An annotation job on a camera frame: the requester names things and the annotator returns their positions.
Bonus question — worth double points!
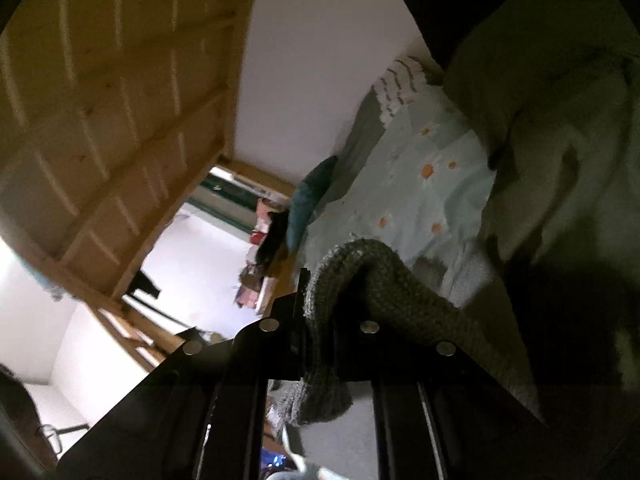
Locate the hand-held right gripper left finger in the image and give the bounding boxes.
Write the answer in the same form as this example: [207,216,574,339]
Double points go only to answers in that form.
[55,269,308,480]

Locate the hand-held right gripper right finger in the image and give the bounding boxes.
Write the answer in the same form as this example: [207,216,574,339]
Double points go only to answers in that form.
[332,305,551,480]

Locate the grey cable knit sweater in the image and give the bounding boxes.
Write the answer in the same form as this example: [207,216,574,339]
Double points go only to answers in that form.
[282,238,548,428]

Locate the black clothes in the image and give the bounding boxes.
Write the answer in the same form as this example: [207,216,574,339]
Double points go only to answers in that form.
[390,0,501,71]

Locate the black hanging garment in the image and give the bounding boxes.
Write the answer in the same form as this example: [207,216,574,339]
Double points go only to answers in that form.
[127,270,162,298]

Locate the pile of desk clutter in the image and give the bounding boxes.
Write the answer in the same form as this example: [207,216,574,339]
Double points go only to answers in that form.
[235,195,291,311]

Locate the daisy print duvet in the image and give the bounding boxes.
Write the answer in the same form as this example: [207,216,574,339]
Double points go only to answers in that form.
[300,85,501,311]

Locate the teal pillow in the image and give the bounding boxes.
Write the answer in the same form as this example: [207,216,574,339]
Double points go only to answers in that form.
[287,156,338,251]

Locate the olive green garment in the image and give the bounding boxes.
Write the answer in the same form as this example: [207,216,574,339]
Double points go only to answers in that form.
[440,0,640,361]

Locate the green window frame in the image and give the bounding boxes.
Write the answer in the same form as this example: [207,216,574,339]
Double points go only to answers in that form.
[200,167,281,211]

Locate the wooden bunk bed frame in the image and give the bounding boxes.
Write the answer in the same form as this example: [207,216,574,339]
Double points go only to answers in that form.
[0,0,296,371]

